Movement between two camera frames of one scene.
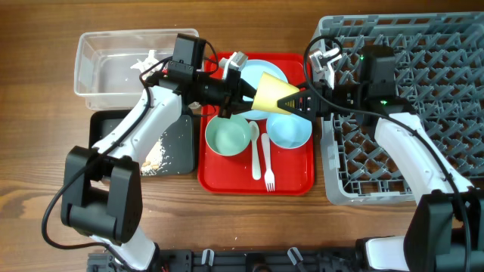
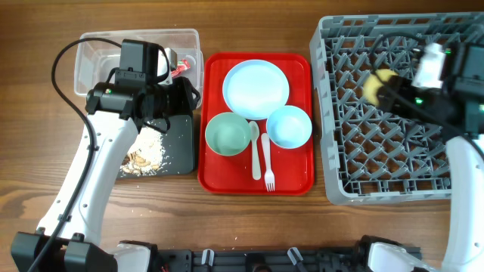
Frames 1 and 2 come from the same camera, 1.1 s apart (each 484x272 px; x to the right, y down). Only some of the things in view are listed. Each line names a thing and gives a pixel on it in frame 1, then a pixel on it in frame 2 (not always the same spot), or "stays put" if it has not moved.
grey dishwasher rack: x=439 y=74 stays put
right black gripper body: x=340 y=94 -> x=390 y=101
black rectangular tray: x=176 y=137 stays put
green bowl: x=228 y=137 stays put
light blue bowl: x=288 y=131 stays put
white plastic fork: x=268 y=175 stays put
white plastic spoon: x=254 y=131 stays put
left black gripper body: x=218 y=91 -> x=172 y=98
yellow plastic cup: x=269 y=91 -> x=372 y=82
